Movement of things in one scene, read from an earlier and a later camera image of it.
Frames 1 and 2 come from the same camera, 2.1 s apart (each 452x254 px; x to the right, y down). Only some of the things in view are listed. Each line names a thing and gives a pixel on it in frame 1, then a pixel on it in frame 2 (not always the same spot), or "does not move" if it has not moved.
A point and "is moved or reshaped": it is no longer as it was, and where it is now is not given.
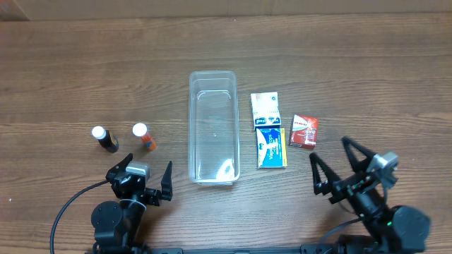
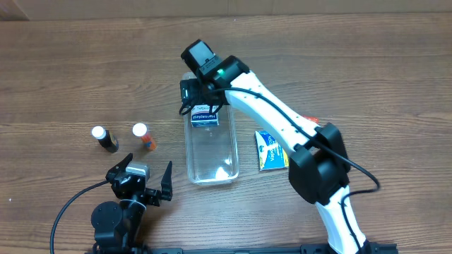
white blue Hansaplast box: [265, 111] is moved or reshaped
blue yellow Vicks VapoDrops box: [271, 144] does not move
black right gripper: [345, 184] to [191, 94]
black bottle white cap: [105, 138] does not move
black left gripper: [140, 190] does not move
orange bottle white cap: [140, 130] does not move
